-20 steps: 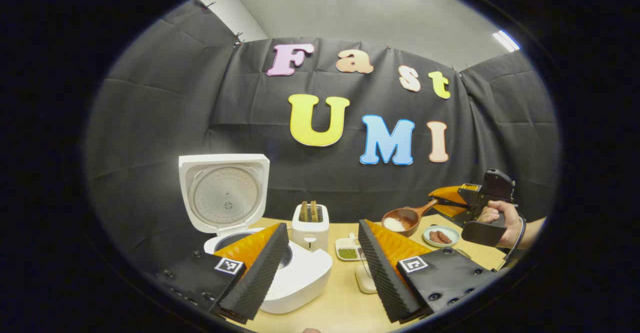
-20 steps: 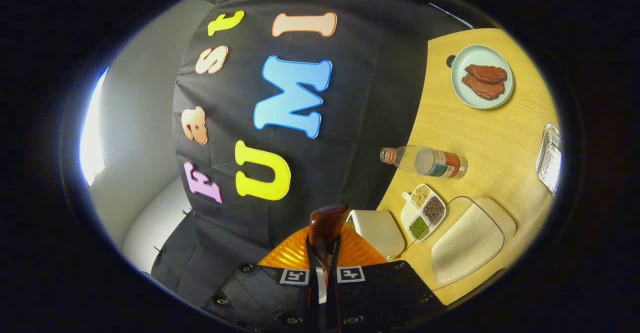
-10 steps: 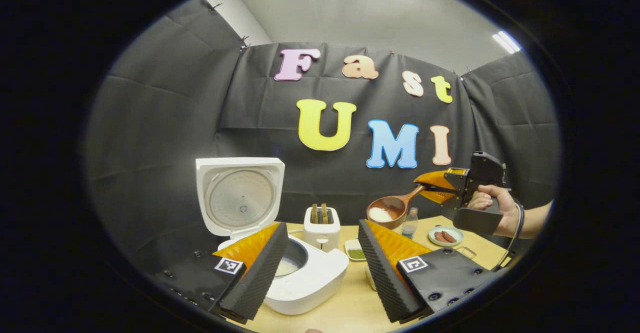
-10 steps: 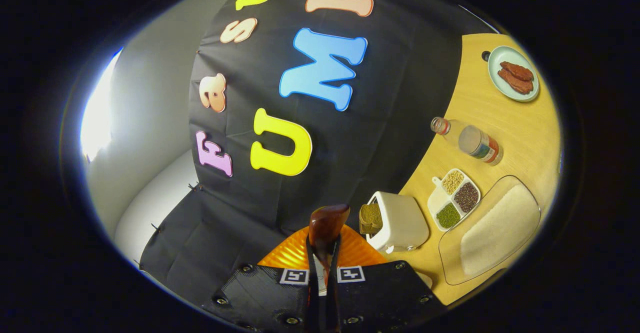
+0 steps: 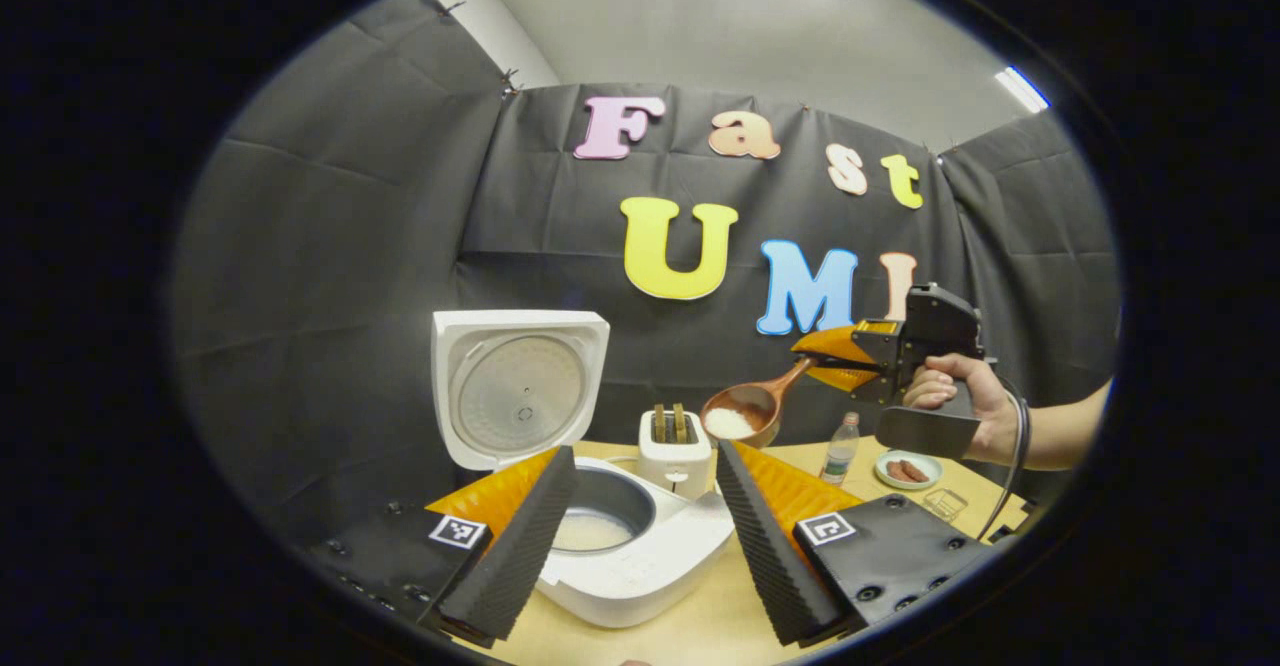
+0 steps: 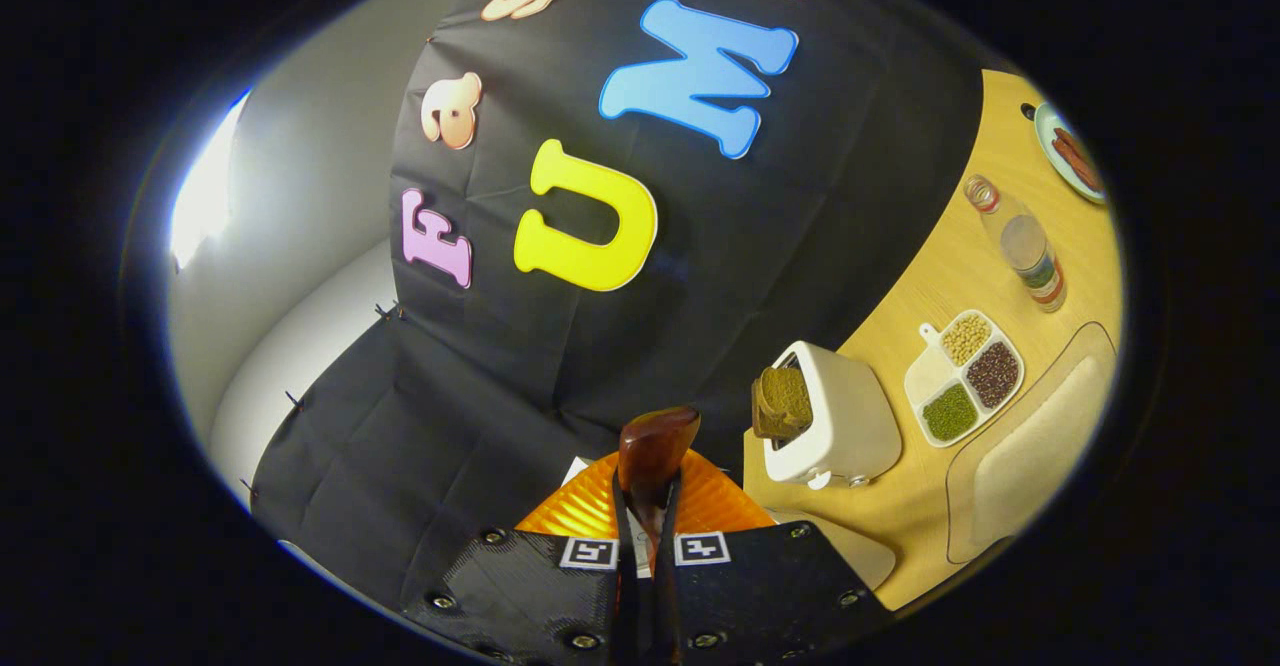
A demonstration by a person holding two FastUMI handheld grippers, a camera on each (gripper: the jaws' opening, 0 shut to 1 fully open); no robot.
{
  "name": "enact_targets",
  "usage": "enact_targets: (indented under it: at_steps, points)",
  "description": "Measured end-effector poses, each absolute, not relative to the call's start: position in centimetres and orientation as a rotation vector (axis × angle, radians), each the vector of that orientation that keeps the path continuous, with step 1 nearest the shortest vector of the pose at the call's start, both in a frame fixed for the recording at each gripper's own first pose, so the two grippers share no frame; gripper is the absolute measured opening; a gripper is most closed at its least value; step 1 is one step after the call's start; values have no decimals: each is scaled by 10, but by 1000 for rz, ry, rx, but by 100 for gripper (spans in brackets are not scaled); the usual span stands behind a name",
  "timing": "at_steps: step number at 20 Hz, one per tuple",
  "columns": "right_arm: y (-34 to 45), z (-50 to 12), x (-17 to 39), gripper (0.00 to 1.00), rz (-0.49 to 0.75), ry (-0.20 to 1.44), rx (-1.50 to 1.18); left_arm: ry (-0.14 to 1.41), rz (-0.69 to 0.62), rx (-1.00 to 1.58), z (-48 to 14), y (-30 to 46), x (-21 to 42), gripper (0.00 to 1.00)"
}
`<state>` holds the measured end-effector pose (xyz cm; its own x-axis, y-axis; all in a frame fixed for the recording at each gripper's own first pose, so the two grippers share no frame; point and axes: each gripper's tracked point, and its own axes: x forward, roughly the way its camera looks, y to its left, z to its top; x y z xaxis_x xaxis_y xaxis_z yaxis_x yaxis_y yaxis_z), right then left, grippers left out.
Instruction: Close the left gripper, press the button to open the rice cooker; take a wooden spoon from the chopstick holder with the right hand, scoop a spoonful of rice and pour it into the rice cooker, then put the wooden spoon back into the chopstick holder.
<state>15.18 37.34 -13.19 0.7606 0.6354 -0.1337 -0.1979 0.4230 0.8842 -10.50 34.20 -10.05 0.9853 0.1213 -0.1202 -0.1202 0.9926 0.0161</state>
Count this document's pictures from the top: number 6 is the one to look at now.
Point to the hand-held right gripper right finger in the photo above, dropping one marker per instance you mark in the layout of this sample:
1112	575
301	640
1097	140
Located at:
760	586

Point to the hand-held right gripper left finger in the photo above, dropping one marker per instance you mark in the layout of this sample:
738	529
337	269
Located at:
530	586

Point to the white rice cooker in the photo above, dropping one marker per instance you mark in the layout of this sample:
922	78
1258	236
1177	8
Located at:
840	546

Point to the brown wooden spoon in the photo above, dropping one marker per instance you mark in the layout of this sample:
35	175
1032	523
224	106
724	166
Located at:
655	446

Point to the brown bread slice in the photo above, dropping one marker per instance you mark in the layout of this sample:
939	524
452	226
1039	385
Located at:
785	406

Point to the white toaster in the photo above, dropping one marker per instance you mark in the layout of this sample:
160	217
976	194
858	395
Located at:
850	426

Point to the white divided bean dish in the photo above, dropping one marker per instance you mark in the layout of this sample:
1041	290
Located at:
930	371

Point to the black backdrop cloth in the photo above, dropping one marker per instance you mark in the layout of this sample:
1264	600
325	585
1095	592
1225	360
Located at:
820	246

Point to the clear plastic water bottle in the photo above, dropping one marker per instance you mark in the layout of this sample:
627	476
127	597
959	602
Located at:
1025	246

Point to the large ceiling light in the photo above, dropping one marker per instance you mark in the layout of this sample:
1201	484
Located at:
205	186

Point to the pale green plate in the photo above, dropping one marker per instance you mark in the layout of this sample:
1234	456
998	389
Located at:
1055	151

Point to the red meat slice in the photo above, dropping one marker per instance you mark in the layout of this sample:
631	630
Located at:
1078	161

